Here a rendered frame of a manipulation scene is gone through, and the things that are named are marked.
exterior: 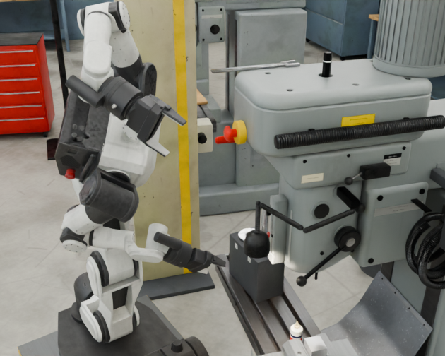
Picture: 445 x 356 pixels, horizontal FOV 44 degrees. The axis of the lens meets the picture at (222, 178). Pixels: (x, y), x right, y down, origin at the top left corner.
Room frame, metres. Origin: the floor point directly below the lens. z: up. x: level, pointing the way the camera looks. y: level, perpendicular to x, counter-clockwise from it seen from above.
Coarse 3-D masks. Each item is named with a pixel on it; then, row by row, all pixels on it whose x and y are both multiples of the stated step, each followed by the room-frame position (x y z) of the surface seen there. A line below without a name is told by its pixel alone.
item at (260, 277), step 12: (252, 228) 1.86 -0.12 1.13; (240, 240) 1.79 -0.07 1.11; (240, 252) 1.76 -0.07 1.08; (240, 264) 1.76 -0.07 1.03; (252, 264) 1.68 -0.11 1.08; (264, 264) 1.66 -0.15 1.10; (276, 264) 1.68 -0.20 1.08; (240, 276) 1.75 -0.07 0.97; (252, 276) 1.67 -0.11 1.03; (264, 276) 1.66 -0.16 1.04; (276, 276) 1.68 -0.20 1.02; (252, 288) 1.67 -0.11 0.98; (264, 288) 1.66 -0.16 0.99; (276, 288) 1.69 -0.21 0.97
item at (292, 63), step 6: (294, 60) 1.49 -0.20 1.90; (240, 66) 1.43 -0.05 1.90; (246, 66) 1.43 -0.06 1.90; (252, 66) 1.43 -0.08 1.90; (258, 66) 1.43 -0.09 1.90; (264, 66) 1.44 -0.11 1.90; (270, 66) 1.44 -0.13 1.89; (276, 66) 1.45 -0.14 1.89; (282, 66) 1.45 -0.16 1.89; (288, 66) 1.45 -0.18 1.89; (294, 66) 1.45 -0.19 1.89; (216, 72) 1.39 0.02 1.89; (222, 72) 1.40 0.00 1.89
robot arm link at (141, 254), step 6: (126, 234) 1.55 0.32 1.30; (132, 234) 1.56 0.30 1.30; (126, 240) 1.53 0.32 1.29; (132, 240) 1.53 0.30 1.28; (126, 246) 1.52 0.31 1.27; (132, 246) 1.52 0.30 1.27; (126, 252) 1.53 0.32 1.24; (132, 252) 1.51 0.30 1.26; (138, 252) 1.50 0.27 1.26; (144, 252) 1.50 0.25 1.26; (150, 252) 1.50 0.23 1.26; (156, 252) 1.51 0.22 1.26; (132, 258) 1.52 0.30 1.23; (138, 258) 1.51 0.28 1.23; (144, 258) 1.51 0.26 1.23; (150, 258) 1.51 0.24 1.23; (156, 258) 1.50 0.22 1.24; (162, 258) 1.51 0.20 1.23
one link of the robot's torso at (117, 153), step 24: (72, 96) 1.58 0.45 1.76; (72, 120) 1.52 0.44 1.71; (96, 120) 1.55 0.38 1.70; (120, 120) 1.58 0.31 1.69; (72, 144) 1.47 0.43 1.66; (96, 144) 1.49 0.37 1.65; (120, 144) 1.52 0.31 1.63; (144, 144) 1.55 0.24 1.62; (72, 168) 1.56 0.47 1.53; (120, 168) 1.48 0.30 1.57; (144, 168) 1.50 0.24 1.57
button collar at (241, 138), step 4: (240, 120) 1.32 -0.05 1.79; (236, 124) 1.31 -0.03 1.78; (240, 124) 1.30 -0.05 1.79; (244, 124) 1.30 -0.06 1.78; (232, 128) 1.33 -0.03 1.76; (236, 128) 1.31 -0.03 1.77; (240, 128) 1.29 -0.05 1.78; (244, 128) 1.29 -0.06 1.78; (240, 132) 1.28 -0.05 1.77; (244, 132) 1.29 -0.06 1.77; (240, 136) 1.28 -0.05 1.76; (244, 136) 1.29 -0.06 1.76; (236, 140) 1.31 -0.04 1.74; (240, 140) 1.28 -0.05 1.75; (244, 140) 1.29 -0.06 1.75
